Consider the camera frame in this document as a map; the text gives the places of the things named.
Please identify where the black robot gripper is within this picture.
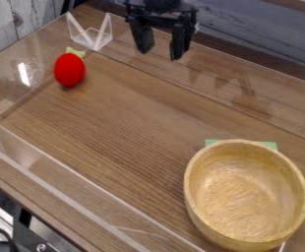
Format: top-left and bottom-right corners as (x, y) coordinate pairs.
(122, 0), (197, 60)

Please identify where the red plush strawberry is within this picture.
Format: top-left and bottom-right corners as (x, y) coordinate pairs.
(53, 47), (85, 88)

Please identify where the clear acrylic table enclosure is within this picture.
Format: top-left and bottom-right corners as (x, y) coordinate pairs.
(0, 4), (305, 252)

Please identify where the green tape marker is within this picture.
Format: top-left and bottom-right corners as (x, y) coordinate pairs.
(203, 139), (278, 150)

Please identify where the black table leg bracket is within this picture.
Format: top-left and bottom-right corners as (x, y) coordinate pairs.
(11, 208), (58, 252)

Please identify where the clear acrylic corner bracket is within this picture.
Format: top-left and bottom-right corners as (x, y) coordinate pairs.
(65, 13), (113, 51)

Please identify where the wooden bowl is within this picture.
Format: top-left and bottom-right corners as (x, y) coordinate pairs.
(183, 139), (305, 252)

